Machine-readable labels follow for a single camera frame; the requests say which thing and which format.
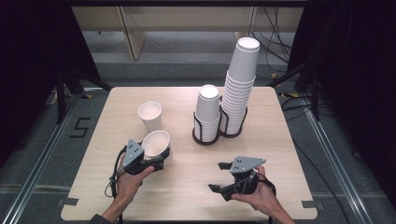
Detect right hand-held gripper cable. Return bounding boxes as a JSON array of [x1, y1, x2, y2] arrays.
[[236, 172, 277, 224]]

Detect metal floor rail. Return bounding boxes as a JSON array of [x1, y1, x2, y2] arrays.
[[0, 92, 82, 224], [300, 99, 375, 224]]

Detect hand-held gripper cable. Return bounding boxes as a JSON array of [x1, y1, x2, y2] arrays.
[[104, 146, 129, 224], [236, 172, 277, 224]]

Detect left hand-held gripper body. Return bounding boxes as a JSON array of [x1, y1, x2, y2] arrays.
[[117, 138, 165, 175]]

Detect short stack of white cups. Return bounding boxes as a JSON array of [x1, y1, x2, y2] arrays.
[[193, 84, 222, 144]]

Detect single white paper cup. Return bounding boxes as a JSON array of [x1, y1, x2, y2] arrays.
[[137, 101, 163, 133], [141, 130, 173, 163]]

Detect black tape floor mark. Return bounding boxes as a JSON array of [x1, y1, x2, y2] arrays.
[[68, 117, 92, 139]]

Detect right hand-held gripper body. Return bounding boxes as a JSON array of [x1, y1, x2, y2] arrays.
[[222, 156, 267, 202]]

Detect person's left hand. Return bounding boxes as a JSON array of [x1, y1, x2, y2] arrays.
[[115, 155, 156, 203]]

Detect black wire cup holder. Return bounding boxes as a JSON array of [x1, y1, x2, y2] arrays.
[[191, 111, 222, 147], [219, 105, 249, 139]]

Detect black floor cable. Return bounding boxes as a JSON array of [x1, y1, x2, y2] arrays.
[[281, 96, 351, 224]]

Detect black metal stand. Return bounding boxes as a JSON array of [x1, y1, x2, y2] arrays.
[[267, 59, 321, 121], [55, 64, 113, 125]]

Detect tall stack of white cups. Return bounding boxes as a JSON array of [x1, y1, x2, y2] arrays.
[[219, 36, 261, 135]]

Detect bundle of black cables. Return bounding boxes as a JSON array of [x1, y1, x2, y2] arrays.
[[248, 7, 293, 74]]

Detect left hand-held gripper cable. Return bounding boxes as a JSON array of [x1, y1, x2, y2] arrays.
[[104, 146, 129, 224]]

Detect person's right hand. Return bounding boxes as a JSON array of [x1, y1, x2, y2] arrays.
[[231, 165, 277, 217]]

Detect beige wooden shelf unit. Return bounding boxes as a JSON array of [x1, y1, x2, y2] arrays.
[[72, 7, 304, 62]]

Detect black tape piece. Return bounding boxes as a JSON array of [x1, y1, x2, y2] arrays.
[[301, 200, 325, 210], [57, 197, 79, 207]]

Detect white cable coil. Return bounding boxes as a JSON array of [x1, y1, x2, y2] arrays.
[[46, 89, 60, 105]]

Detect dark curtain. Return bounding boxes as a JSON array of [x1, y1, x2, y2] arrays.
[[0, 0, 102, 162], [286, 0, 396, 213]]

